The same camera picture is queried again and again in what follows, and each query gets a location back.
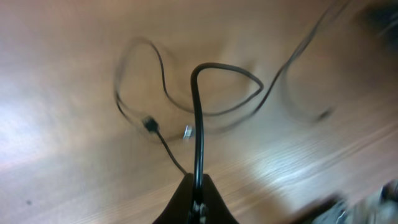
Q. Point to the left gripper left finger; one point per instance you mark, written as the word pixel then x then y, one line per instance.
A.
pixel 178 208

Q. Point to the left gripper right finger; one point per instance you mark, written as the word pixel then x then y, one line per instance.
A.
pixel 216 210

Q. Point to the black USB cable thin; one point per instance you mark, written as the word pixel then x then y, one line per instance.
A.
pixel 197 212

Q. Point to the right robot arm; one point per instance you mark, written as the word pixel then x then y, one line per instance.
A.
pixel 379 19

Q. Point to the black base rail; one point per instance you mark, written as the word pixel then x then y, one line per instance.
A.
pixel 378 208

